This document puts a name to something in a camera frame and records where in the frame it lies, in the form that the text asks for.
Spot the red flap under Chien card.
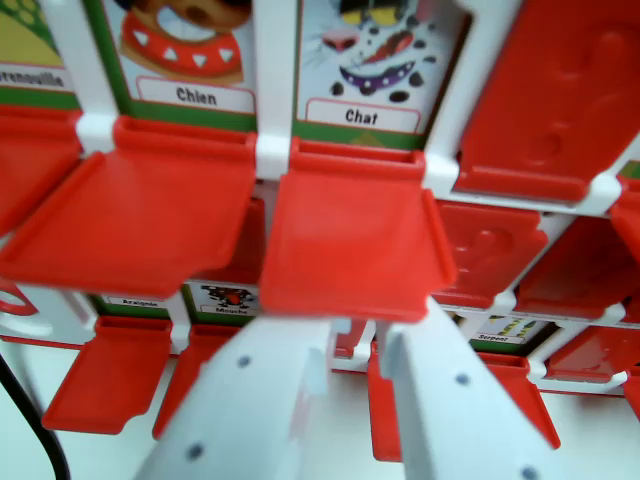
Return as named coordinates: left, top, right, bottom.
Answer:
left=0, top=116, right=259, bottom=297

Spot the red flap with embossed mark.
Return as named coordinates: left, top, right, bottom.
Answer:
left=455, top=0, right=640, bottom=207

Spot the red and white game board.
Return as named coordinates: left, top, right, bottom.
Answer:
left=0, top=0, right=640, bottom=464

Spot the Chat picture card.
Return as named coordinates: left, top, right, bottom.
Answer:
left=293, top=0, right=474, bottom=152

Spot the Chien picture card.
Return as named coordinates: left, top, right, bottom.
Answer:
left=105, top=0, right=257, bottom=117

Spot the long black cable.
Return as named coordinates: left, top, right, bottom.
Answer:
left=0, top=353, right=72, bottom=480

